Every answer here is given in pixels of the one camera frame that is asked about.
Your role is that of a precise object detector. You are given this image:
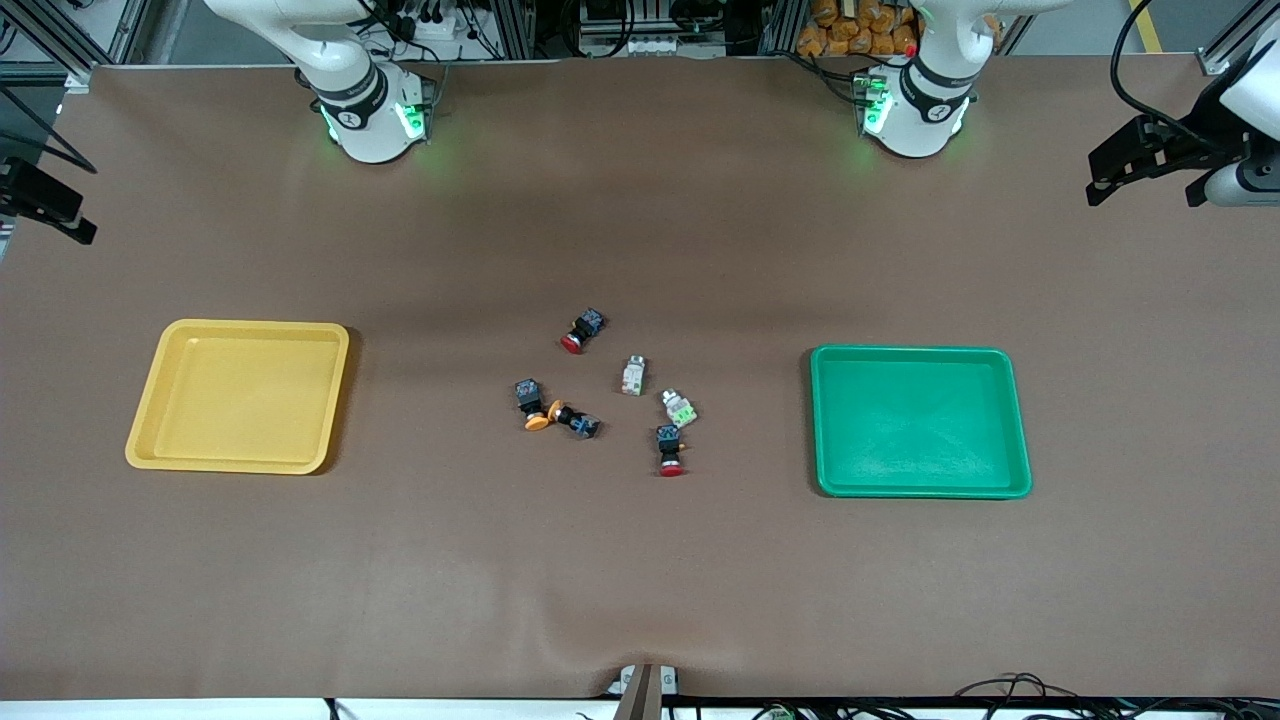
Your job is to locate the orange mesh bag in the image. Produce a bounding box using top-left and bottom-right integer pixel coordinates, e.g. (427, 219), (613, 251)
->
(797, 0), (919, 58)

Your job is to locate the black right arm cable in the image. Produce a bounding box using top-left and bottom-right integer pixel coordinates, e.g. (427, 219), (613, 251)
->
(0, 85), (99, 177)

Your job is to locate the yellow plastic tray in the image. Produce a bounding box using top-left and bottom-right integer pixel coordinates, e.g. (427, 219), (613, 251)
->
(125, 319), (350, 475)

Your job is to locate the grey electronics box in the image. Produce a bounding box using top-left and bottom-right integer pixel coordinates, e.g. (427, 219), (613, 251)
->
(578, 0), (703, 57)

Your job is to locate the aluminium frame profile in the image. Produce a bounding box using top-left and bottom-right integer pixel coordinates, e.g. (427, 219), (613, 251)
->
(1198, 0), (1280, 77)
(0, 0), (131, 93)

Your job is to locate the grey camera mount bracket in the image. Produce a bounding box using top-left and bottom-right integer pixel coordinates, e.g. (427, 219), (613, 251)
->
(606, 663), (681, 720)

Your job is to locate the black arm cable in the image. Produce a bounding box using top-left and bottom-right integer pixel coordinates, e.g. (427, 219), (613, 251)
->
(0, 85), (99, 177)
(1110, 0), (1206, 136)

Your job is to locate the green plastic tray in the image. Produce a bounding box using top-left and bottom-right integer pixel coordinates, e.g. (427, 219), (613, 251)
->
(810, 345), (1033, 499)

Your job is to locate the yellow push button black body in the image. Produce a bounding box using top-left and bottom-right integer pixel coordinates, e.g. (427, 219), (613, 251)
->
(548, 400), (602, 441)
(515, 378), (552, 432)

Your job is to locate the black cable bundle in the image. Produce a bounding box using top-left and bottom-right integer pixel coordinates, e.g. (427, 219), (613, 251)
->
(950, 673), (1280, 720)

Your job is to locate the brown table mat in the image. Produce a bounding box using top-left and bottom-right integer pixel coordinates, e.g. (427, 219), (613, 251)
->
(0, 55), (1280, 701)

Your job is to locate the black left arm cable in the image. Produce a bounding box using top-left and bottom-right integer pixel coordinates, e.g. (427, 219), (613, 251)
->
(1110, 0), (1206, 136)

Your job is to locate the white power strip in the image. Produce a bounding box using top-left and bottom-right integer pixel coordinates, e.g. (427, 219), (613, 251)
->
(395, 5), (471, 46)

